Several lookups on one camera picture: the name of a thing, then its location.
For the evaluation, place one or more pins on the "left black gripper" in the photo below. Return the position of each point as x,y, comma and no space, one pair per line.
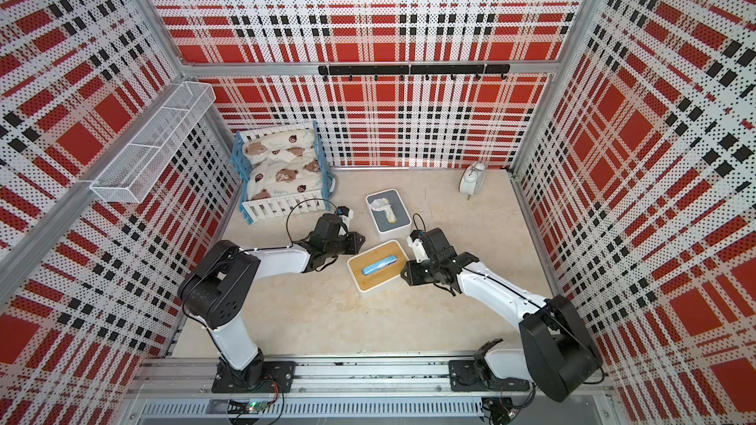
354,237

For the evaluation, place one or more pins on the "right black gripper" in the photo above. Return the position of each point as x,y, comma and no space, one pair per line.
412,276

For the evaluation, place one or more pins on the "blue tissue paper pack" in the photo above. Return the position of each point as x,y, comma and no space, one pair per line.
379,265

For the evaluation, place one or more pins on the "wooden tissue box lid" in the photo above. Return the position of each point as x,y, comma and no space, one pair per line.
392,247

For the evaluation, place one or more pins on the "white tissue box base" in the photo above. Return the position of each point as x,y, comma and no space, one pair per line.
386,231
369,285

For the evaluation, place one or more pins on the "yellow tissue paper pack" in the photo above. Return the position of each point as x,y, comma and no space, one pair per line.
384,206

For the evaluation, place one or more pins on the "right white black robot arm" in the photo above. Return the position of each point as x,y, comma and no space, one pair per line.
558,354

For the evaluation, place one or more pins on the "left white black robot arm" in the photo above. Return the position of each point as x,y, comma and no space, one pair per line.
214,293

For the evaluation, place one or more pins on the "bear print pillow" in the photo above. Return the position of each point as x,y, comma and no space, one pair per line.
282,164

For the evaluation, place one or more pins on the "white soap dispenser bottle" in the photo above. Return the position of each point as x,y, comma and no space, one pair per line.
472,179

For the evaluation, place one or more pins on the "green circuit board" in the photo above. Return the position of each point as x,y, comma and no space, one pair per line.
237,408

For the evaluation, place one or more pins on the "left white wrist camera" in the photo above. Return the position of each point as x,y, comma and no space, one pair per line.
346,215

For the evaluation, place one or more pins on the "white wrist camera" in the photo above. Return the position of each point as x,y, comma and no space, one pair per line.
414,242
346,215

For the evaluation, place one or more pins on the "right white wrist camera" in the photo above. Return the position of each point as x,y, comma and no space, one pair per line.
414,242

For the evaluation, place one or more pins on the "black wall hook rail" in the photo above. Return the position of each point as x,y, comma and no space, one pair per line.
477,70

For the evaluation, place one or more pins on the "white wire mesh shelf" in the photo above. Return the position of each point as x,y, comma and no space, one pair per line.
133,173

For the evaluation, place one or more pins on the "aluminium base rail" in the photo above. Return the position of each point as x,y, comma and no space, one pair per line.
363,389

